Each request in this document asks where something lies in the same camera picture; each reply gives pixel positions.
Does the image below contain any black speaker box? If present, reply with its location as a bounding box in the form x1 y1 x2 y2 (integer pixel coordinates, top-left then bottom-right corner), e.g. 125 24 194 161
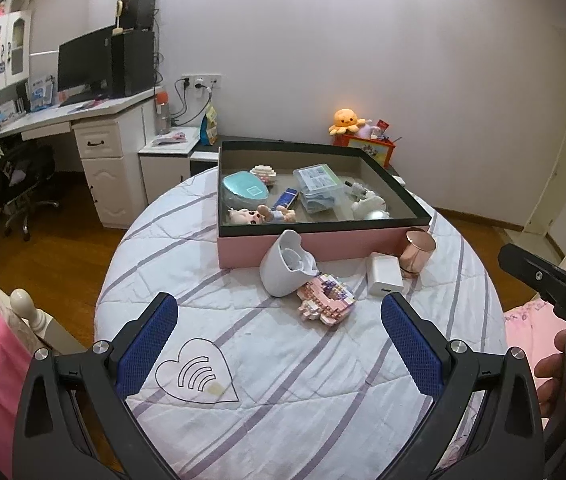
118 0 155 30

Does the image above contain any white nightstand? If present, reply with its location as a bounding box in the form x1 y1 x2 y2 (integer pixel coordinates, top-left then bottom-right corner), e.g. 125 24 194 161
139 127 199 203

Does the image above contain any purple plush toy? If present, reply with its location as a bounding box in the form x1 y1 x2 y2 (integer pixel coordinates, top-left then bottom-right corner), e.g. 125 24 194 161
356 119 373 139

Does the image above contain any white bedpost knob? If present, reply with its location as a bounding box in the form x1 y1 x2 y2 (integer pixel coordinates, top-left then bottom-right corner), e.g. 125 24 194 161
10 288 52 340

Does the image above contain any clear dome teal base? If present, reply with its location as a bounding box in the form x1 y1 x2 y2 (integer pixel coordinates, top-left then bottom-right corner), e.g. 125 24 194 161
221 170 269 210

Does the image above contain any pink storage box black rim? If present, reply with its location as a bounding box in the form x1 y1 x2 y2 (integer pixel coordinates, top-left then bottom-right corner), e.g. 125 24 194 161
217 140 432 268

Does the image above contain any clear plastic case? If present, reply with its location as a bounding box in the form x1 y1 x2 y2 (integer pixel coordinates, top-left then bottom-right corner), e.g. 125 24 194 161
293 164 344 214

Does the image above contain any blue gold card box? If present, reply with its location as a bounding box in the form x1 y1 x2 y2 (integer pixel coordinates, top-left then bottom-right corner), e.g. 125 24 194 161
273 188 298 209

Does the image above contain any orange octopus plush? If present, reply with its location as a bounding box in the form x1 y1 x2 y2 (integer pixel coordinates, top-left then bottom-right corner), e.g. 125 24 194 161
329 108 367 136

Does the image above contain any rose gold candle jar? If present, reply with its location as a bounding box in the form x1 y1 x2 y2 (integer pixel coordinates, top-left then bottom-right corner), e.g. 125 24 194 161
399 229 437 278

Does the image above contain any red cap bottle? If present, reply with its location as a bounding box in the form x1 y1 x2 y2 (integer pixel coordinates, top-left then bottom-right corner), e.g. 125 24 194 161
155 90 171 134

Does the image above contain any cat-eared girl figurine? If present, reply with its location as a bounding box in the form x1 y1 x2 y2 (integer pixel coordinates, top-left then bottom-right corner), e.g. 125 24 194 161
228 205 296 226

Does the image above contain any wall power outlet strip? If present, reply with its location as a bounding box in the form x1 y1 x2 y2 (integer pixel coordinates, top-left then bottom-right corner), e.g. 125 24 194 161
182 74 222 90

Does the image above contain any pink purple block toy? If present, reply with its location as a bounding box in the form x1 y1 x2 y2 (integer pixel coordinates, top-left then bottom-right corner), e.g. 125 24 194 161
296 274 357 327

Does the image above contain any pink printed pillow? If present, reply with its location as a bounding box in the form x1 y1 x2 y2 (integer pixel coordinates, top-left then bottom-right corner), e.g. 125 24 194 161
504 299 566 372

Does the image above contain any red picture storage box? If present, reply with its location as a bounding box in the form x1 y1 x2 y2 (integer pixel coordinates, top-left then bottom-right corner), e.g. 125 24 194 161
332 133 396 169

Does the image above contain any black computer tower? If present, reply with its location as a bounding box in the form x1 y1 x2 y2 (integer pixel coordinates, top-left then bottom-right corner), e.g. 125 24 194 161
110 29 154 99

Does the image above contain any white dragon ball figurine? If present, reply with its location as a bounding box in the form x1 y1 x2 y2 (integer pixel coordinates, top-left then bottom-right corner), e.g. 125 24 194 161
351 191 390 220

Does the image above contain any white egg-shaped cup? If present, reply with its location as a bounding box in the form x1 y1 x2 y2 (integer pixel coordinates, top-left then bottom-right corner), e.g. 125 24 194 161
259 230 319 297

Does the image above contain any white power adapter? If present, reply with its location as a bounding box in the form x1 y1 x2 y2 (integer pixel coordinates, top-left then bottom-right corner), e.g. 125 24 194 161
367 252 403 297

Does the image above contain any right hand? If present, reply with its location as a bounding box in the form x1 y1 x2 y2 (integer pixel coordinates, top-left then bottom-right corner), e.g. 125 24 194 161
534 330 566 418

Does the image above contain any blue yellow snack bag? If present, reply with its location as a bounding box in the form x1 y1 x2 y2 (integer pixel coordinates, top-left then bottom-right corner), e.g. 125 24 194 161
199 104 218 146

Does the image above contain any white desk with drawers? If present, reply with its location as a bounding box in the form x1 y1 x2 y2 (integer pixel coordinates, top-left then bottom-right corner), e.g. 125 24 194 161
0 90 156 229

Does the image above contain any white wall cabinet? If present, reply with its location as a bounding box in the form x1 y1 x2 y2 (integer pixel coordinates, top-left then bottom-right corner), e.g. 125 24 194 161
0 11 32 91

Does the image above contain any black office chair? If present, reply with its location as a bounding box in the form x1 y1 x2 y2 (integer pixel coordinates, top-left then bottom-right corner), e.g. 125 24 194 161
0 140 61 242

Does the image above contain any black computer monitor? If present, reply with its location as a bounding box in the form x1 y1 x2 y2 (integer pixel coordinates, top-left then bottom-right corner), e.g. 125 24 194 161
58 25 114 106

